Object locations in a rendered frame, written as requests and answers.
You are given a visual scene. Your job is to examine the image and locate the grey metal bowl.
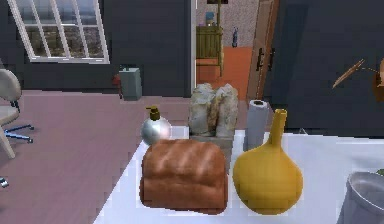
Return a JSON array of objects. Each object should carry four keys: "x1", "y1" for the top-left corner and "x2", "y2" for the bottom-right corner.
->
[{"x1": 335, "y1": 171, "x2": 384, "y2": 224}]

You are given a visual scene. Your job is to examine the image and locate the pale stone sculpture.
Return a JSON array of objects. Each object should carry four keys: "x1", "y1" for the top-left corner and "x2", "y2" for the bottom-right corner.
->
[{"x1": 188, "y1": 82, "x2": 240, "y2": 173}]

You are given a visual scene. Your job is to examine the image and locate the silver round soap dispenser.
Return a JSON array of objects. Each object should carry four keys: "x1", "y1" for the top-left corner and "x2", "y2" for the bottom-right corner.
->
[{"x1": 140, "y1": 106, "x2": 173, "y2": 146}]

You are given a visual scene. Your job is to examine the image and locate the brown bread loaf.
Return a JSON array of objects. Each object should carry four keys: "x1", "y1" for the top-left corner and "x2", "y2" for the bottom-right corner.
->
[{"x1": 139, "y1": 138, "x2": 229, "y2": 216}]

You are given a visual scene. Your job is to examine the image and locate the grey paper towel roll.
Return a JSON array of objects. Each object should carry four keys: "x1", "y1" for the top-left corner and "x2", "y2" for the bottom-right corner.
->
[{"x1": 243, "y1": 99, "x2": 270, "y2": 153}]

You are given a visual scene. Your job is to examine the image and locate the grey green bin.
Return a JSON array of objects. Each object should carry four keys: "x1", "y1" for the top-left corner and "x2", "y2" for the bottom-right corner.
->
[{"x1": 118, "y1": 67, "x2": 143, "y2": 102}]

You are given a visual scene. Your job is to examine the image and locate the brown wooden room door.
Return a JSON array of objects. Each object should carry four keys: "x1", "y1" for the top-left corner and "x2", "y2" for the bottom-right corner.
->
[{"x1": 245, "y1": 0, "x2": 281, "y2": 101}]

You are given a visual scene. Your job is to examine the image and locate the yellow round vase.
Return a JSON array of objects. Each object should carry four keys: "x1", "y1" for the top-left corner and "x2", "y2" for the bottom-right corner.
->
[{"x1": 232, "y1": 108, "x2": 304, "y2": 216}]

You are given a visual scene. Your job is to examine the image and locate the white framed window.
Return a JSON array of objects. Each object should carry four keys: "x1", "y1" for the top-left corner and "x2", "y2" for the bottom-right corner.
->
[{"x1": 7, "y1": 0, "x2": 111, "y2": 65}]

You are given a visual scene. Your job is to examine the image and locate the brown wooden stick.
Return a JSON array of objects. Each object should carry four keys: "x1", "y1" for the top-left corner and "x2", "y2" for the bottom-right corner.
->
[{"x1": 332, "y1": 58, "x2": 366, "y2": 90}]

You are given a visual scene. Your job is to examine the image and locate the beige office chair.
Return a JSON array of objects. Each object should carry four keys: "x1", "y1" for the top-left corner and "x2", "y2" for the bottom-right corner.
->
[{"x1": 0, "y1": 68, "x2": 35, "y2": 160}]

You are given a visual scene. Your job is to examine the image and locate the black door handle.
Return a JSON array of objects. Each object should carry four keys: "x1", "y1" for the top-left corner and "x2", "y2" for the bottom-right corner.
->
[{"x1": 255, "y1": 47, "x2": 265, "y2": 72}]

